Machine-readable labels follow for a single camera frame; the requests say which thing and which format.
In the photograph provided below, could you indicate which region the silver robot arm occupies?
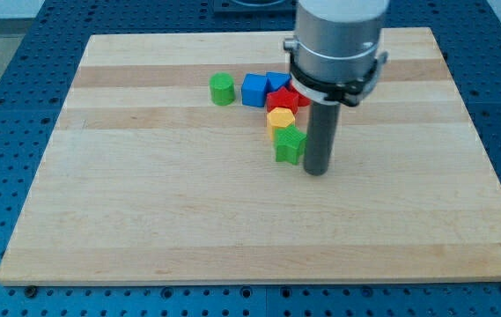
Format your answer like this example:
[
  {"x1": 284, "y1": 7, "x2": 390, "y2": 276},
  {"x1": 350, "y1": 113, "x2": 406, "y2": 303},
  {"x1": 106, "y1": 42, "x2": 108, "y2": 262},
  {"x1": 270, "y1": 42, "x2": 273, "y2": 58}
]
[{"x1": 285, "y1": 0, "x2": 390, "y2": 84}]

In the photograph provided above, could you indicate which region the yellow hexagon block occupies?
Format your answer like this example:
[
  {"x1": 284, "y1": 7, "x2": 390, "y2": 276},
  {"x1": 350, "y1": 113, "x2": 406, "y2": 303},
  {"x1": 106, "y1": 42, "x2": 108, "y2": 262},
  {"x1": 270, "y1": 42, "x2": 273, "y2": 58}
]
[{"x1": 266, "y1": 107, "x2": 295, "y2": 140}]

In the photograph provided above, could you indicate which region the green star block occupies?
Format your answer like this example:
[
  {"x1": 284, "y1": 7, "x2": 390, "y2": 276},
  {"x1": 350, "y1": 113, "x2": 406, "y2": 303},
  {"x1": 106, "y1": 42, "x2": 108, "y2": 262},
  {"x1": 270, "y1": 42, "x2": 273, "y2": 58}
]
[{"x1": 274, "y1": 124, "x2": 306, "y2": 165}]

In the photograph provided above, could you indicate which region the red star block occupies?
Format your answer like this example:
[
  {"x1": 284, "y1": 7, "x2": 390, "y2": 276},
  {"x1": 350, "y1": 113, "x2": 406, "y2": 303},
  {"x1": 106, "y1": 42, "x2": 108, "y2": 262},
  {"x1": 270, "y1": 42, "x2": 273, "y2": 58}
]
[{"x1": 266, "y1": 87, "x2": 298, "y2": 114}]

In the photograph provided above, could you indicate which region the blue cube block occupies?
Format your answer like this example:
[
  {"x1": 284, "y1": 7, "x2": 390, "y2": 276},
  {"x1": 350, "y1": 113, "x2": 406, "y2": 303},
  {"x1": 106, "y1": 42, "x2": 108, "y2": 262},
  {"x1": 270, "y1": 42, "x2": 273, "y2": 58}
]
[{"x1": 241, "y1": 73, "x2": 269, "y2": 107}]

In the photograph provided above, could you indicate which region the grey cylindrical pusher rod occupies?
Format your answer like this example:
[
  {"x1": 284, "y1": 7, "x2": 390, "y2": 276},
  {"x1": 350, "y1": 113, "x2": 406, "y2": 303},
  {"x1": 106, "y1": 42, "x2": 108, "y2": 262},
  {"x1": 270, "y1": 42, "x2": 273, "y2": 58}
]
[{"x1": 303, "y1": 102, "x2": 340, "y2": 176}]

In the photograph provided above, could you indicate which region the green cylinder block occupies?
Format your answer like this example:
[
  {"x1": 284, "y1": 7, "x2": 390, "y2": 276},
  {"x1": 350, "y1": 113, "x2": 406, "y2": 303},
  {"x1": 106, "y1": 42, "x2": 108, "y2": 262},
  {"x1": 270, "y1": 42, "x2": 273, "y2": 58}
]
[{"x1": 209, "y1": 72, "x2": 236, "y2": 106}]

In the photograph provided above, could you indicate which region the blue pentagon block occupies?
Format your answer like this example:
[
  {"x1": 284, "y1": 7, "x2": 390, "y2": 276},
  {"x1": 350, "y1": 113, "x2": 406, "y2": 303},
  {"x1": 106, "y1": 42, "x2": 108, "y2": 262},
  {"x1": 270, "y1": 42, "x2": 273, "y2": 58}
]
[{"x1": 266, "y1": 71, "x2": 291, "y2": 92}]

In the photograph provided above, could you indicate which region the light wooden board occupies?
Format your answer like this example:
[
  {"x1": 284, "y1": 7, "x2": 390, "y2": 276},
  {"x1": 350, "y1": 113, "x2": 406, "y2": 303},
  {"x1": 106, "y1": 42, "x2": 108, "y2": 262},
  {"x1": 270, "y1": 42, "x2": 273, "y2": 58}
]
[{"x1": 0, "y1": 28, "x2": 501, "y2": 286}]

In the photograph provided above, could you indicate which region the black clamp ring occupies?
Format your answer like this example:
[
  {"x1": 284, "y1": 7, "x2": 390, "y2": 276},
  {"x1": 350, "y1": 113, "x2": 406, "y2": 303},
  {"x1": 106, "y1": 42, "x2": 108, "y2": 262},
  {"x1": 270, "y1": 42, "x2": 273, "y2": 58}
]
[{"x1": 288, "y1": 50, "x2": 389, "y2": 108}]

